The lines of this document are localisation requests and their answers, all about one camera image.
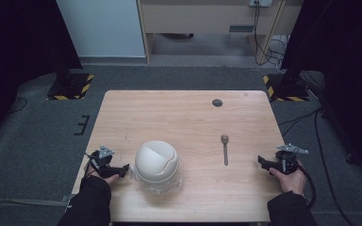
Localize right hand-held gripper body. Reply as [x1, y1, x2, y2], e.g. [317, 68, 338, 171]
[268, 143, 309, 175]

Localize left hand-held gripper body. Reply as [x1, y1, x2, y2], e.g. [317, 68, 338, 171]
[89, 144, 121, 179]

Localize white swing-lid trash can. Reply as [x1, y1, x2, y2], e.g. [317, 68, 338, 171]
[130, 140, 184, 196]

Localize person's left hand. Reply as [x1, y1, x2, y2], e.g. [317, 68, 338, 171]
[83, 159, 121, 186]

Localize person's right hand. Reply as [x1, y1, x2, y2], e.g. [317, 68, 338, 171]
[269, 159, 307, 197]

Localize black stand base hazard stripes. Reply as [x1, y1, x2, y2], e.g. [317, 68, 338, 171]
[262, 73, 310, 103]
[46, 73, 95, 102]

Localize black curtain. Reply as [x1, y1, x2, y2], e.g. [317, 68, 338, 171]
[0, 0, 83, 149]
[281, 0, 362, 180]

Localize light wooden cabinet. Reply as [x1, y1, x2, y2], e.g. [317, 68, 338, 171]
[137, 0, 305, 64]

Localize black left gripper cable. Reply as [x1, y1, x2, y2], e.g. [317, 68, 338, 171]
[80, 153, 96, 186]

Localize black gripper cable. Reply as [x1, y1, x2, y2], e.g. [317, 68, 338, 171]
[80, 153, 96, 186]
[296, 158, 318, 210]

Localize black floor cable loop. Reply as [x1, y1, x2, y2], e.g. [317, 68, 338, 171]
[6, 96, 28, 115]

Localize black cable on cabinet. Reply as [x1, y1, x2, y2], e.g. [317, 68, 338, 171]
[253, 0, 286, 66]

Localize wall power socket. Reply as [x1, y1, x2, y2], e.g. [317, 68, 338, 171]
[249, 0, 273, 8]

